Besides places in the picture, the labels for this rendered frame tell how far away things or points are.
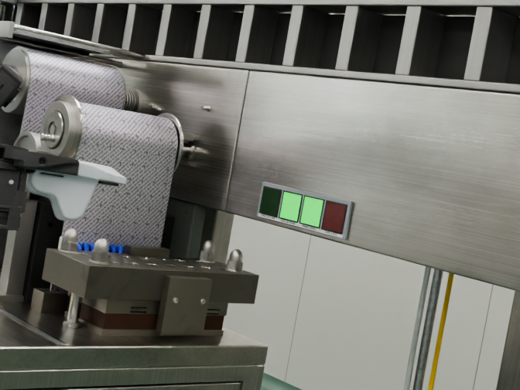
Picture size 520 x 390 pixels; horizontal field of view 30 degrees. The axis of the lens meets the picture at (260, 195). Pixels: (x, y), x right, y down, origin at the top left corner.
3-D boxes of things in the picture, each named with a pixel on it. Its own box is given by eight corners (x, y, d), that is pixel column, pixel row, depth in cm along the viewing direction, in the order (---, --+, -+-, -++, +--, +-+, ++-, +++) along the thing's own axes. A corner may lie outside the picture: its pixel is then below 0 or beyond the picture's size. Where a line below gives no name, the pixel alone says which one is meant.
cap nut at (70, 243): (55, 249, 183) (59, 226, 183) (72, 250, 186) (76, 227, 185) (64, 253, 180) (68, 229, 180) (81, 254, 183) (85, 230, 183)
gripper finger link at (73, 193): (119, 227, 98) (26, 214, 97) (128, 169, 99) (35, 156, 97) (120, 227, 95) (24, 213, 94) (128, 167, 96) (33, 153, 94)
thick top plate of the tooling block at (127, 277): (41, 278, 184) (46, 248, 183) (207, 286, 210) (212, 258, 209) (83, 299, 171) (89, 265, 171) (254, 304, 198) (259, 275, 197)
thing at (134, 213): (59, 250, 190) (74, 157, 189) (157, 257, 205) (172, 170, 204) (59, 251, 189) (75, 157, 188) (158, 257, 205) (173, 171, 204)
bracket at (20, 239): (-18, 295, 194) (7, 144, 192) (11, 296, 198) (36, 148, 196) (-7, 301, 190) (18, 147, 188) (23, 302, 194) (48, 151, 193)
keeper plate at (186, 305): (155, 332, 183) (164, 275, 182) (196, 332, 189) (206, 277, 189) (162, 336, 181) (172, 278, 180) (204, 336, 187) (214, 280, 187)
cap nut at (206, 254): (193, 258, 205) (197, 237, 204) (207, 259, 207) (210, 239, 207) (204, 262, 202) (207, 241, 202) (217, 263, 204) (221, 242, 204)
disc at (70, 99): (37, 162, 199) (49, 91, 198) (39, 162, 199) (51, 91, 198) (73, 172, 187) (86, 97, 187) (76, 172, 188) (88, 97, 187)
